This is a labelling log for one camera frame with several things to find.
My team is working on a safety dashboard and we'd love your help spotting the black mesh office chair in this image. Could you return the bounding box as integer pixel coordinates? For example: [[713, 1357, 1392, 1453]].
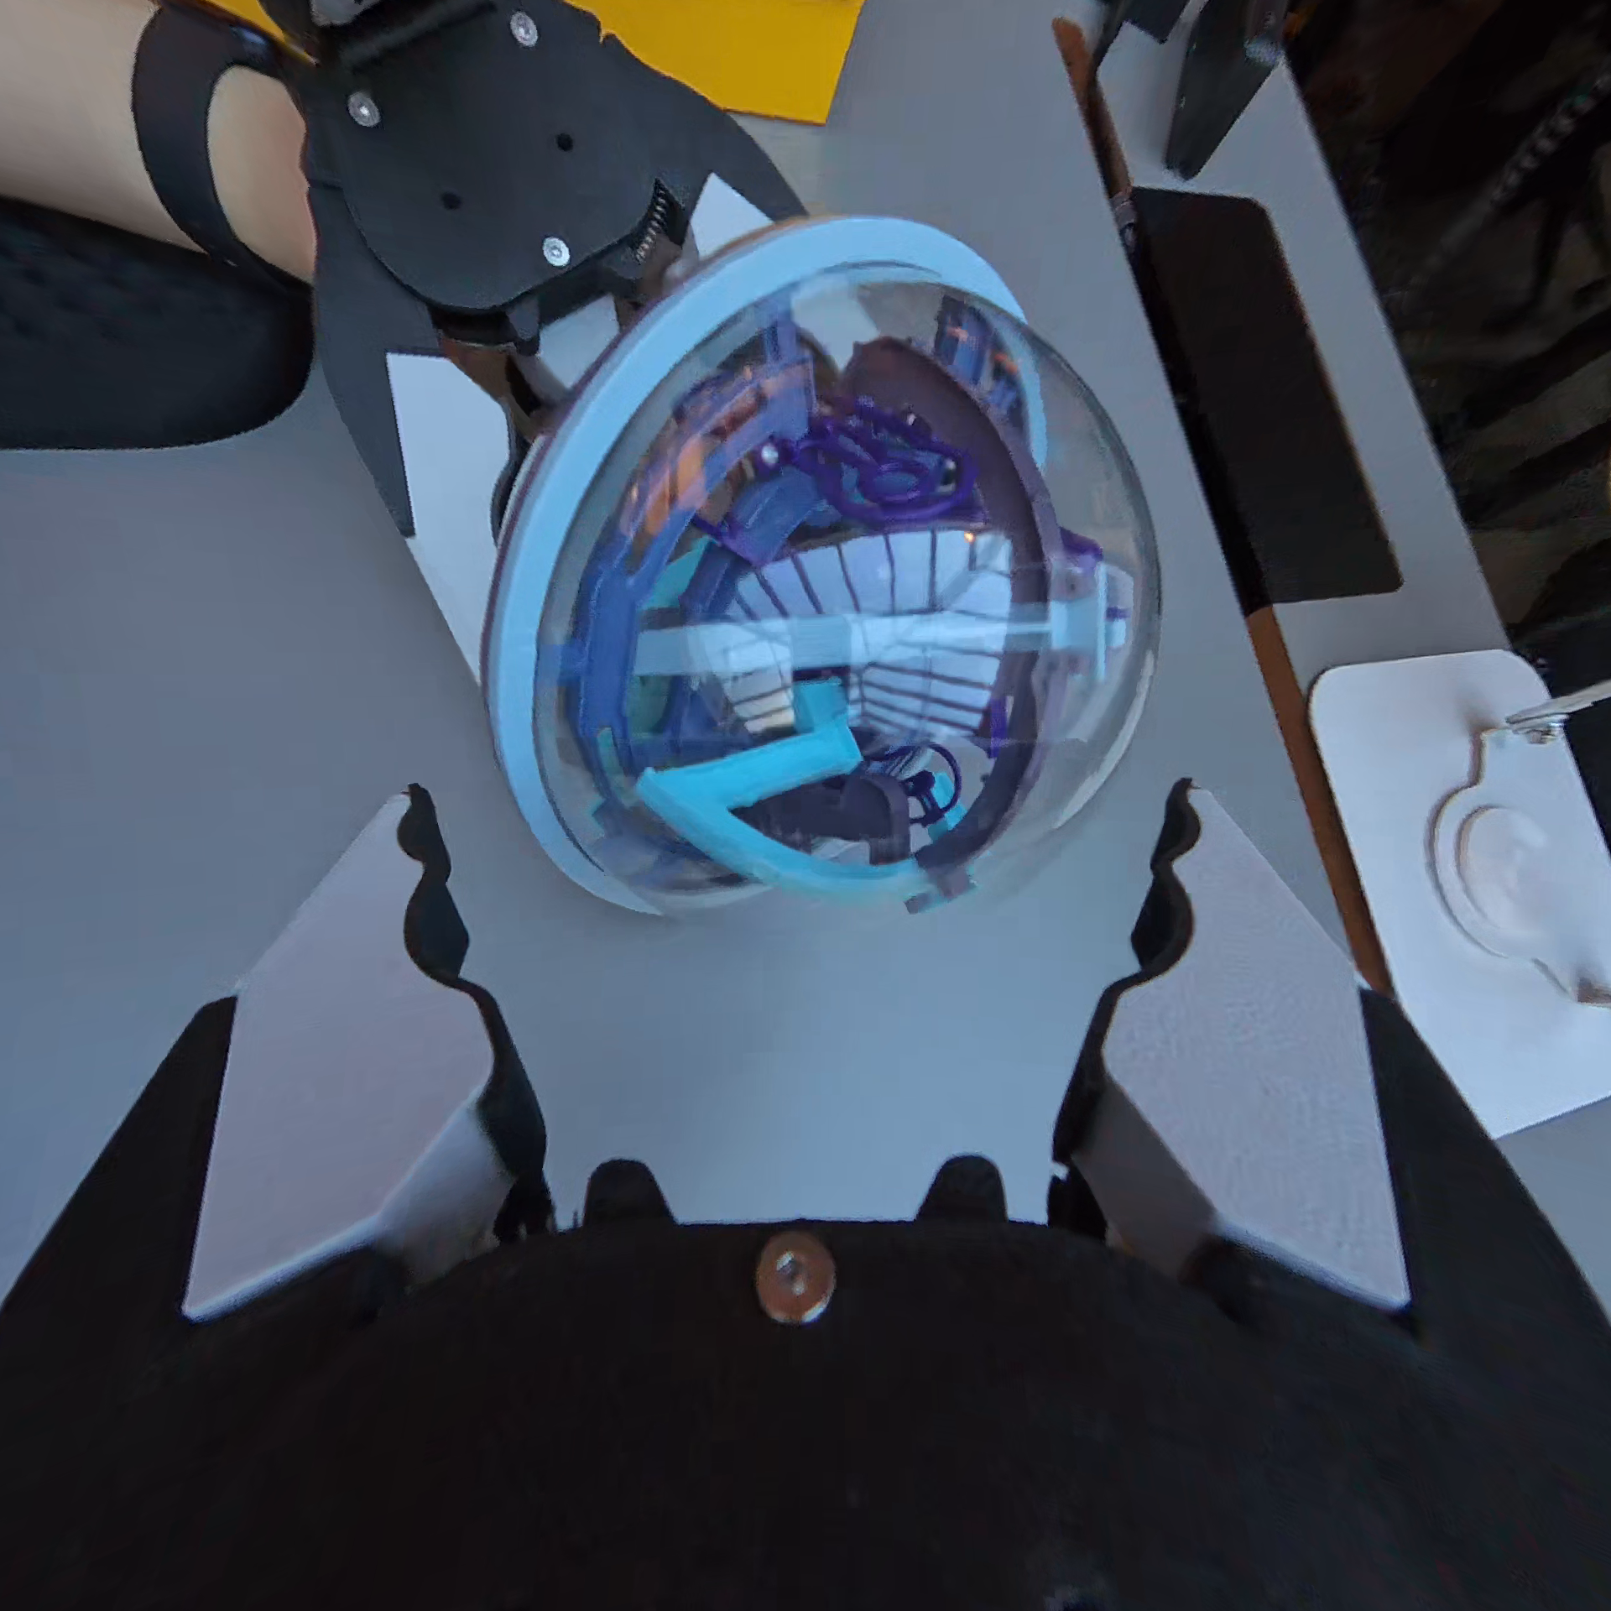
[[0, 193, 316, 450]]

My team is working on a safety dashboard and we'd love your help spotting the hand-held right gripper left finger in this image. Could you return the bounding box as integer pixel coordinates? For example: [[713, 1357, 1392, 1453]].
[[181, 782, 555, 1323]]

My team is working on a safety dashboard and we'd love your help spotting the black angular bracket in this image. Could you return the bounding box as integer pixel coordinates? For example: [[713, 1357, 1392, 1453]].
[[1092, 0, 1288, 180]]

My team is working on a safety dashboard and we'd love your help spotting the yellow paper sheet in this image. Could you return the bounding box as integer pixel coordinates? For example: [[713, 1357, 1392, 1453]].
[[187, 0, 870, 128]]

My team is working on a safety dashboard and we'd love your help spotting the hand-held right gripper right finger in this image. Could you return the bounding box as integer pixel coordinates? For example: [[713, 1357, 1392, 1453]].
[[1046, 778, 1411, 1313]]

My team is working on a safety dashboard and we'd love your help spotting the black flat pad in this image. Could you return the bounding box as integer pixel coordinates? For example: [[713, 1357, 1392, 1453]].
[[1129, 185, 1405, 607]]

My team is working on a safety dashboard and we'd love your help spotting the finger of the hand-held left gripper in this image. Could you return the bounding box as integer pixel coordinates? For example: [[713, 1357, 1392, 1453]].
[[387, 344, 536, 680], [678, 174, 778, 272]]

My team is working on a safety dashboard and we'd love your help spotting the person's left hand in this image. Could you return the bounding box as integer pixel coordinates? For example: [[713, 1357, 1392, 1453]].
[[0, 0, 316, 277]]

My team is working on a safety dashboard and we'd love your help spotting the grey table with wooden edge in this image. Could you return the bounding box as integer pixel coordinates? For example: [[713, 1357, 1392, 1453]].
[[1054, 0, 1611, 1259]]

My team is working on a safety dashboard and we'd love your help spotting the clear plastic maze ball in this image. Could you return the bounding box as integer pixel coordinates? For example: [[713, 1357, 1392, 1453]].
[[481, 216, 1161, 916]]

